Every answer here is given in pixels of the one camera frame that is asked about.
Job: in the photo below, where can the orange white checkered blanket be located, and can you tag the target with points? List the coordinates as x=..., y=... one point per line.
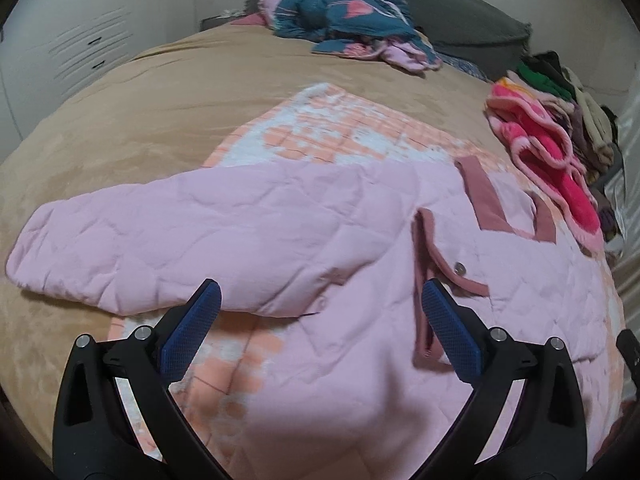
x=325, y=130

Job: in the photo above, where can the grey padded headboard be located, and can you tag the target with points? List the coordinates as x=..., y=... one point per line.
x=475, y=25

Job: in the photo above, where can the dark patterned pillow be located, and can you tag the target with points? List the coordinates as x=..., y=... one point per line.
x=465, y=66

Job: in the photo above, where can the teal flamingo print quilt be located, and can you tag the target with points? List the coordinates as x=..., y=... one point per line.
x=325, y=10

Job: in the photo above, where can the pile of folded clothes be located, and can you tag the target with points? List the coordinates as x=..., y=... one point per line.
x=595, y=125

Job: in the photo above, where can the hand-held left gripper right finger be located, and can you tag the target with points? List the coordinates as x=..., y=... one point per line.
x=450, y=330

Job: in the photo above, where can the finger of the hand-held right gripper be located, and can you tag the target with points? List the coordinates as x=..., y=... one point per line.
x=629, y=352

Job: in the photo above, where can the hot pink fleece garment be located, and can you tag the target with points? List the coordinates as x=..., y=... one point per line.
x=545, y=150

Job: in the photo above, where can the pink quilted jacket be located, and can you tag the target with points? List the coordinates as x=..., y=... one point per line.
x=300, y=220

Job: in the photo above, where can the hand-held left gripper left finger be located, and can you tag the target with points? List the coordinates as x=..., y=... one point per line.
x=192, y=330

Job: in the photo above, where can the shiny white curtain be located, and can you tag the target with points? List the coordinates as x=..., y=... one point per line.
x=627, y=170

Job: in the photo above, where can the grey bedside table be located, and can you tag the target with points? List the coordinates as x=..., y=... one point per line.
x=220, y=22

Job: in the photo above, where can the white wardrobe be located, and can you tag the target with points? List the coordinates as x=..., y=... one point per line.
x=75, y=35

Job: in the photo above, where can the pink pillow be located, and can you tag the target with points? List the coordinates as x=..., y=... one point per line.
x=250, y=20

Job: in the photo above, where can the tan bed cover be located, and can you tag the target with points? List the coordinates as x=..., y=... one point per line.
x=150, y=110

